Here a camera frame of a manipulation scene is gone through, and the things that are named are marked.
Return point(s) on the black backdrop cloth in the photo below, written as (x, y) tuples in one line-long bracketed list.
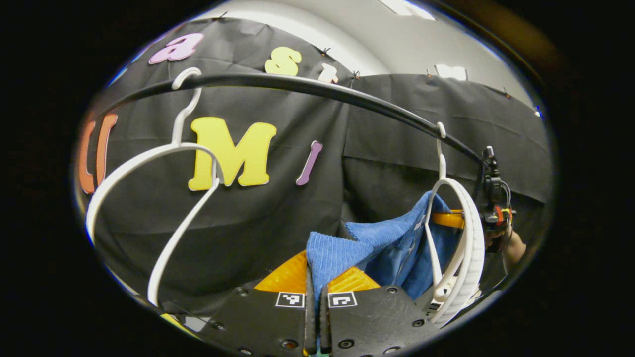
[(278, 223)]

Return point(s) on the ceiling light panel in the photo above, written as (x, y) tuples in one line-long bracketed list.
[(407, 7), (450, 72)]

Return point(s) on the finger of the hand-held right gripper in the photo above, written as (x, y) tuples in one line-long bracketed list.
[(449, 219)]

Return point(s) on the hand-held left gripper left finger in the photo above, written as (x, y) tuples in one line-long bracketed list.
[(258, 322)]

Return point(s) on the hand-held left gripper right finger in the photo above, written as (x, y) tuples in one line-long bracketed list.
[(372, 322)]

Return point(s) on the black clothes rack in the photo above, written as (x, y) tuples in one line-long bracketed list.
[(297, 84)]

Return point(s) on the white plastic hanger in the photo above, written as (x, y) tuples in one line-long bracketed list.
[(474, 238), (176, 134)]

